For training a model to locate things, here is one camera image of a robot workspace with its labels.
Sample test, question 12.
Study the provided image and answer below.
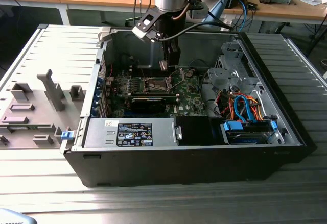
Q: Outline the CPU socket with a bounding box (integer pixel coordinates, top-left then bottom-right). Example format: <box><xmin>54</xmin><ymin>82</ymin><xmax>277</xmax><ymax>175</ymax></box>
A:
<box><xmin>143</xmin><ymin>76</ymin><xmax>176</xmax><ymax>95</ymax></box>

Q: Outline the graphics card with heatsink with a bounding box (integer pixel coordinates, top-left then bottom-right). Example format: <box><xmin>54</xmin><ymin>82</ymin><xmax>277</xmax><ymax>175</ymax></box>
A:
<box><xmin>129</xmin><ymin>95</ymin><xmax>177</xmax><ymax>114</ymax></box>

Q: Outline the thin metal locking lever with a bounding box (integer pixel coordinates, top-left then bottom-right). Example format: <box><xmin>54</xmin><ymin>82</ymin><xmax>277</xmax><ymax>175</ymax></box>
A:
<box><xmin>147</xmin><ymin>86</ymin><xmax>175</xmax><ymax>94</ymax></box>
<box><xmin>137</xmin><ymin>59</ymin><xmax>147</xmax><ymax>82</ymax></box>

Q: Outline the orange wire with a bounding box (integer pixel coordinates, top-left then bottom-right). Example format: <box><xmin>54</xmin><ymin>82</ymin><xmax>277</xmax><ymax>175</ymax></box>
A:
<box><xmin>218</xmin><ymin>93</ymin><xmax>264</xmax><ymax>119</ymax></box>

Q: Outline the grey cable adapter box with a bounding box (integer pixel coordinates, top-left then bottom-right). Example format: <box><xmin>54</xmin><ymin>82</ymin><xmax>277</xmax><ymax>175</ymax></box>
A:
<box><xmin>191</xmin><ymin>1</ymin><xmax>209</xmax><ymax>18</ymax></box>

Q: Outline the blue wire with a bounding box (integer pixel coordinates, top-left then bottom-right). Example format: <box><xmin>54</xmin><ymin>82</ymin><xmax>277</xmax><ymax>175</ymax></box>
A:
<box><xmin>232</xmin><ymin>95</ymin><xmax>256</xmax><ymax>123</ymax></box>

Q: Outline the green motherboard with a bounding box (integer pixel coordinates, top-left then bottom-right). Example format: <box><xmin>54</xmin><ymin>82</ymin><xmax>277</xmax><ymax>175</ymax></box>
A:
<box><xmin>109</xmin><ymin>65</ymin><xmax>208</xmax><ymax>119</ymax></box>

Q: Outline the hard disk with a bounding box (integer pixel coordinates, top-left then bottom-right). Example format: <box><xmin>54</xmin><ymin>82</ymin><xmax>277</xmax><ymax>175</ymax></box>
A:
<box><xmin>226</xmin><ymin>130</ymin><xmax>273</xmax><ymax>145</ymax></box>

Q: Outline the black plastic shroud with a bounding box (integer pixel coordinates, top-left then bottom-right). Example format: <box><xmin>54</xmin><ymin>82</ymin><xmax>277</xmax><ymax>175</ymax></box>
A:
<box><xmin>175</xmin><ymin>115</ymin><xmax>221</xmax><ymax>147</ymax></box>

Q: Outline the black PC case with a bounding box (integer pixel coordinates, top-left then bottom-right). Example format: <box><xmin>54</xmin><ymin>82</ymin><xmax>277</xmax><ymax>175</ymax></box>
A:
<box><xmin>60</xmin><ymin>27</ymin><xmax>318</xmax><ymax>188</ymax></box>

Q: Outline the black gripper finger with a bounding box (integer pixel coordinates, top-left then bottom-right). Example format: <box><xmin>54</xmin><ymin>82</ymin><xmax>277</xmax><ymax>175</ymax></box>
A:
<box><xmin>162</xmin><ymin>41</ymin><xmax>170</xmax><ymax>62</ymax></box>
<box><xmin>168</xmin><ymin>42</ymin><xmax>182</xmax><ymax>68</ymax></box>

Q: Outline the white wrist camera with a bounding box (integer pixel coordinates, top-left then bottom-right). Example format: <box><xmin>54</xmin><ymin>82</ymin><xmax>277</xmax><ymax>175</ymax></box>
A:
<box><xmin>131</xmin><ymin>13</ymin><xmax>158</xmax><ymax>43</ymax></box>

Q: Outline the thin dark fan wire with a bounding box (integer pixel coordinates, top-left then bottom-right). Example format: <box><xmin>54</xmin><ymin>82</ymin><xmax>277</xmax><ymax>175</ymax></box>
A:
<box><xmin>189</xmin><ymin>59</ymin><xmax>209</xmax><ymax>69</ymax></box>

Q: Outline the pale grey device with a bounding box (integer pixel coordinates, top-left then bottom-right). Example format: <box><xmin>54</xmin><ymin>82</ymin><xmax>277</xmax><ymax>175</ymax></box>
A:
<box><xmin>0</xmin><ymin>208</ymin><xmax>35</xmax><ymax>224</ymax></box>

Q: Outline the blue disk carrier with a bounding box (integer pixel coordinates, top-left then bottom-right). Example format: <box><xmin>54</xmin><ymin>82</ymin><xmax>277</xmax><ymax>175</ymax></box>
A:
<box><xmin>221</xmin><ymin>119</ymin><xmax>278</xmax><ymax>144</ymax></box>

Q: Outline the blue network cable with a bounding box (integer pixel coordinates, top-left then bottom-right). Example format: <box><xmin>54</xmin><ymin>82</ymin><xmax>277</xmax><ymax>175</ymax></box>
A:
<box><xmin>239</xmin><ymin>0</ymin><xmax>250</xmax><ymax>32</ymax></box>

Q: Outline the black rating label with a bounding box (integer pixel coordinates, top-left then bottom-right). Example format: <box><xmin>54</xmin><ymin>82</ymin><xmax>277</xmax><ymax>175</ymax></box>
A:
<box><xmin>116</xmin><ymin>122</ymin><xmax>153</xmax><ymax>147</ymax></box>

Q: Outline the silver power supply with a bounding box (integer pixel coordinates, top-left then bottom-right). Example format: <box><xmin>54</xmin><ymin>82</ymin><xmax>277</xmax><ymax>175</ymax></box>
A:
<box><xmin>82</xmin><ymin>118</ymin><xmax>180</xmax><ymax>150</ymax></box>

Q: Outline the metal socket cover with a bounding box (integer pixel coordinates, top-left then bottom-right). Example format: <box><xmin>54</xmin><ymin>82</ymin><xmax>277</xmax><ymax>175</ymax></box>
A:
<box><xmin>166</xmin><ymin>67</ymin><xmax>186</xmax><ymax>94</ymax></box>

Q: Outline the grey parts rack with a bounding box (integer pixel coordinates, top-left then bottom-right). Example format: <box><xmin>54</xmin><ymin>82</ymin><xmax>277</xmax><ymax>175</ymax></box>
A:
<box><xmin>0</xmin><ymin>68</ymin><xmax>87</xmax><ymax>150</ymax></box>

